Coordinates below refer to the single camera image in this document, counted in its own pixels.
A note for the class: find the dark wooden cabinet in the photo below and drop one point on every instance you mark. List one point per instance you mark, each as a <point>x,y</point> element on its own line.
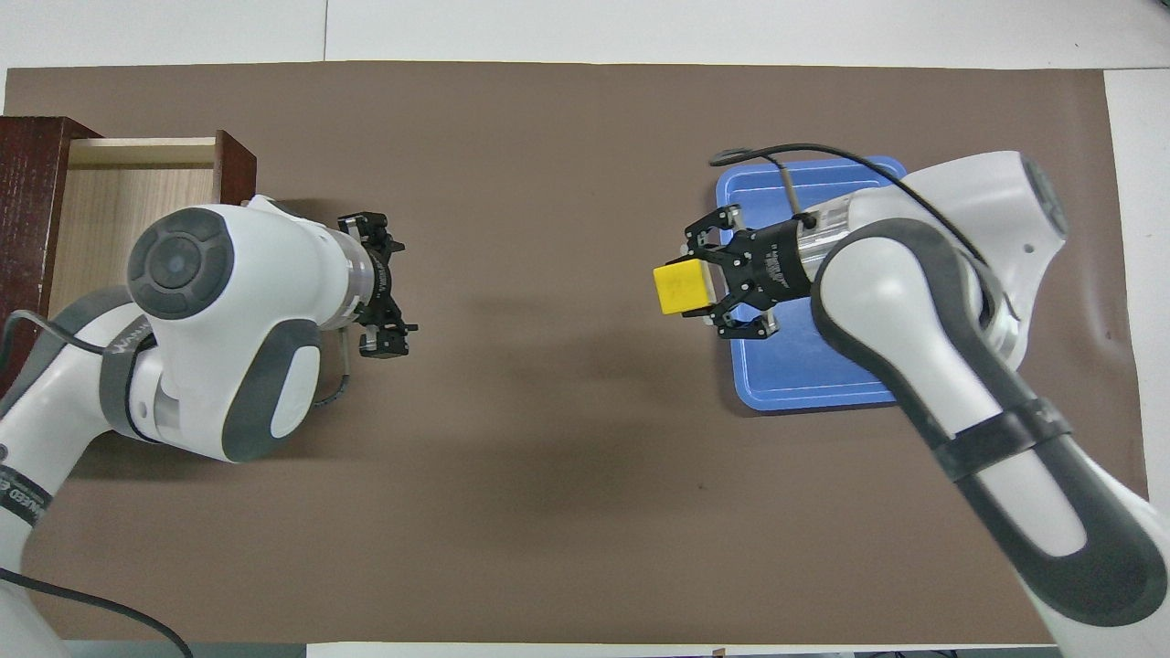
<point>27,201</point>

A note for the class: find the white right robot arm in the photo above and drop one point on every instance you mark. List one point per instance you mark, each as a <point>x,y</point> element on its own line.
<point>941,302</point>

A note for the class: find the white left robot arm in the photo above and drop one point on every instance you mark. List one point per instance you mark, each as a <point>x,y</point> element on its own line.
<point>228,320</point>

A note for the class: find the blue plastic tray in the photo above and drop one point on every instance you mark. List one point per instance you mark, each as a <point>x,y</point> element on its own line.
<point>795,366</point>

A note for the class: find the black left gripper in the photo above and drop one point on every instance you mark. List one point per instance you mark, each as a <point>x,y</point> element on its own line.
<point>377,279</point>

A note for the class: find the brown table mat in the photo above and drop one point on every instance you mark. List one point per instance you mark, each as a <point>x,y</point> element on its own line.
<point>567,439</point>

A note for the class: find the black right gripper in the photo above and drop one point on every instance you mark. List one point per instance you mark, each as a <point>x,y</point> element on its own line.
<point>772,265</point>

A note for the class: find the yellow cube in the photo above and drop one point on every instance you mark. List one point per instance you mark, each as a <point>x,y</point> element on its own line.
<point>684,288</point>

